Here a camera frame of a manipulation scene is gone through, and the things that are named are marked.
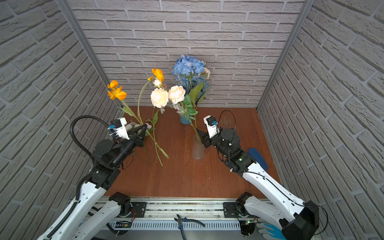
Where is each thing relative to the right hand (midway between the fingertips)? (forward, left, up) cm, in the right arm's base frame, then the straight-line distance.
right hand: (202, 125), depth 69 cm
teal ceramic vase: (+27, +10, -29) cm, 41 cm away
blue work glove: (-43, -31, -29) cm, 61 cm away
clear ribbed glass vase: (-1, +2, -23) cm, 23 cm away
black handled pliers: (-34, +14, -30) cm, 47 cm away
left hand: (0, +25, +4) cm, 26 cm away
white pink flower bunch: (+27, +36, -31) cm, 55 cm away
